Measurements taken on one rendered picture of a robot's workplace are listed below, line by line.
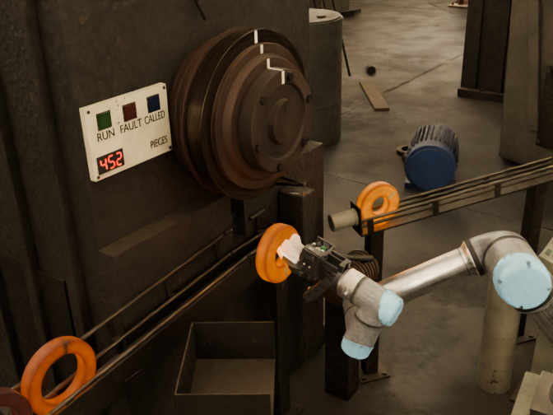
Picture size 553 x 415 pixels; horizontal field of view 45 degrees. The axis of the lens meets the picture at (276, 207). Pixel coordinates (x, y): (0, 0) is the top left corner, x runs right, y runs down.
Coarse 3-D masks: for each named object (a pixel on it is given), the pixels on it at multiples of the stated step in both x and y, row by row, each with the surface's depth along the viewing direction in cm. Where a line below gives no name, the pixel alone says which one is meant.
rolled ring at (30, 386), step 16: (64, 336) 153; (48, 352) 147; (64, 352) 151; (80, 352) 155; (32, 368) 146; (48, 368) 148; (80, 368) 159; (32, 384) 146; (80, 384) 158; (32, 400) 147; (48, 400) 153
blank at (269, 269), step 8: (280, 224) 173; (272, 232) 170; (280, 232) 171; (288, 232) 174; (296, 232) 177; (264, 240) 169; (272, 240) 169; (280, 240) 172; (264, 248) 168; (272, 248) 170; (256, 256) 170; (264, 256) 168; (272, 256) 170; (256, 264) 170; (264, 264) 169; (272, 264) 171; (280, 264) 176; (264, 272) 170; (272, 272) 172; (280, 272) 175; (288, 272) 178; (272, 280) 173; (280, 280) 176
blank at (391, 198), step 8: (376, 184) 223; (384, 184) 224; (368, 192) 222; (376, 192) 223; (384, 192) 225; (392, 192) 226; (360, 200) 223; (368, 200) 223; (384, 200) 229; (392, 200) 227; (360, 208) 223; (368, 208) 224; (384, 208) 229; (392, 208) 229; (368, 216) 225; (376, 224) 228
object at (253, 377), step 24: (192, 336) 165; (216, 336) 168; (240, 336) 167; (264, 336) 167; (192, 360) 164; (216, 360) 170; (240, 360) 170; (264, 360) 170; (192, 384) 163; (216, 384) 163; (240, 384) 163; (264, 384) 163; (192, 408) 144; (216, 408) 144; (240, 408) 144; (264, 408) 144
